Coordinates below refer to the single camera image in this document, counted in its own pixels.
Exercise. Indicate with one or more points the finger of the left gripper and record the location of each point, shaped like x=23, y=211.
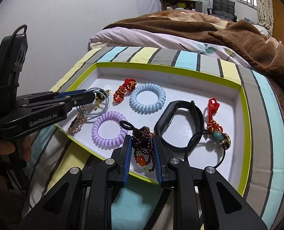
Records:
x=79, y=99
x=70, y=92

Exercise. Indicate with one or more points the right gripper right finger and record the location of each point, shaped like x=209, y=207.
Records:
x=203, y=198

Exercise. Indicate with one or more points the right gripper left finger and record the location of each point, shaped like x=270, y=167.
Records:
x=81, y=199

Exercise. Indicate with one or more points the black hair tie teal bead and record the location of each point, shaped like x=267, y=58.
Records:
x=212, y=140

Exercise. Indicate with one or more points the person's left hand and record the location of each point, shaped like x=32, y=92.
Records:
x=7, y=148

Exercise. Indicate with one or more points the black gold small charm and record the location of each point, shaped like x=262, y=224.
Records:
x=101, y=95

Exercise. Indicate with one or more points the striped bed sheet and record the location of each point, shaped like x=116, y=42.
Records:
x=54, y=152

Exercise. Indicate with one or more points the black fitness band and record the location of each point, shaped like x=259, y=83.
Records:
x=178, y=123

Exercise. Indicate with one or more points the green shallow box tray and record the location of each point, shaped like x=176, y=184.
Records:
x=172, y=100

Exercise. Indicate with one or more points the brown fleece blanket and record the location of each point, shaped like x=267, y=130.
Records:
x=262, y=52

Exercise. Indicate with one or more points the black office chair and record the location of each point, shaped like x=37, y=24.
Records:
x=224, y=9

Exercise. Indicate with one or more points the patterned curtain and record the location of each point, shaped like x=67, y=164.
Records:
x=265, y=14

